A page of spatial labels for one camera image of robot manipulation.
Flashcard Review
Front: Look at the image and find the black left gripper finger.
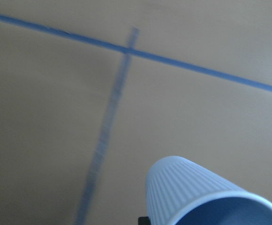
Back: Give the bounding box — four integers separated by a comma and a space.
138, 217, 150, 225

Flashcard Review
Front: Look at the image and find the light blue ribbed cup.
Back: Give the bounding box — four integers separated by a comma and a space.
145, 156, 272, 225

